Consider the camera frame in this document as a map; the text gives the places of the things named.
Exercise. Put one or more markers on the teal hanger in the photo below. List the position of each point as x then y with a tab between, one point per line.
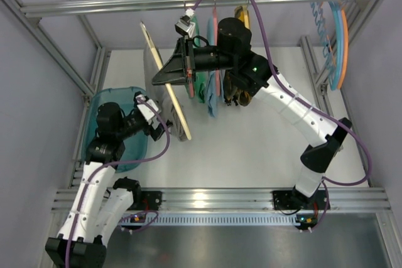
337	49

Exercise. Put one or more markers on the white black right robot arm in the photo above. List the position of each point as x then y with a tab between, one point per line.
251	73

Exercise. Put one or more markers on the orange hanger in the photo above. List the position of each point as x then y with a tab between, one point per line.
345	48

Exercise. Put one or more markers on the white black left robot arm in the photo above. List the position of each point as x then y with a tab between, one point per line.
82	240

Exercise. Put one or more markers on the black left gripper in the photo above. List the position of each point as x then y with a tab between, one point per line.
151	128

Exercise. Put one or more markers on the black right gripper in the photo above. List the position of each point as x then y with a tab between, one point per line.
188	61

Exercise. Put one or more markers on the aluminium frame post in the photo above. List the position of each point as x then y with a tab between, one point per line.
318	74

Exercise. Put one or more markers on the camouflage yellow trousers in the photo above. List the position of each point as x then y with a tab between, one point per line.
232	94

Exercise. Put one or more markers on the green trousers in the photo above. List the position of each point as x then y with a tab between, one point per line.
199	84

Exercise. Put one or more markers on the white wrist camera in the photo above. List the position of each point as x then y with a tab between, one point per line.
185	26
146	106

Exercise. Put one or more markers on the teal plastic bin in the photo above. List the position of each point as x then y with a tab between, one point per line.
103	142

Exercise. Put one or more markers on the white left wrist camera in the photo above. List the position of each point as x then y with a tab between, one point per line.
146	106

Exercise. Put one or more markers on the aluminium front rail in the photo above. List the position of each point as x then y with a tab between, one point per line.
341	200

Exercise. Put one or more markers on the yellow wooden hanger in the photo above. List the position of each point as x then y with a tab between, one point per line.
241	13

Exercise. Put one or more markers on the aluminium top rail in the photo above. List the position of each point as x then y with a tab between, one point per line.
83	7

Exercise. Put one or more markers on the blue trousers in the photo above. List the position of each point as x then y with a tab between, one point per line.
211	98

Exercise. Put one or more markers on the aluminium rail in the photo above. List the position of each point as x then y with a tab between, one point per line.
341	200
83	7

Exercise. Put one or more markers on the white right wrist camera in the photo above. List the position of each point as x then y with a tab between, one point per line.
185	26

